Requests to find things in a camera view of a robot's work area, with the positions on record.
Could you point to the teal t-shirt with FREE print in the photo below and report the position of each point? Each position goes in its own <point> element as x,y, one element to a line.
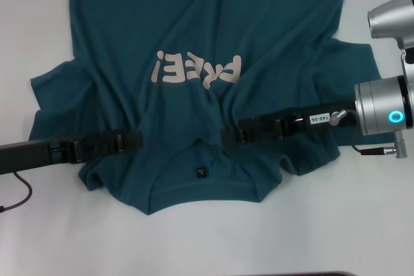
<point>194,14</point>

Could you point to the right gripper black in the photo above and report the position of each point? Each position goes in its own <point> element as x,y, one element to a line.
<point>291,125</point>

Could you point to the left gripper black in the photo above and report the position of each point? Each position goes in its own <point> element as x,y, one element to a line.
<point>32,156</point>

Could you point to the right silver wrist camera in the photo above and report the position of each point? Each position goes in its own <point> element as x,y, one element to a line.
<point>391,17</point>

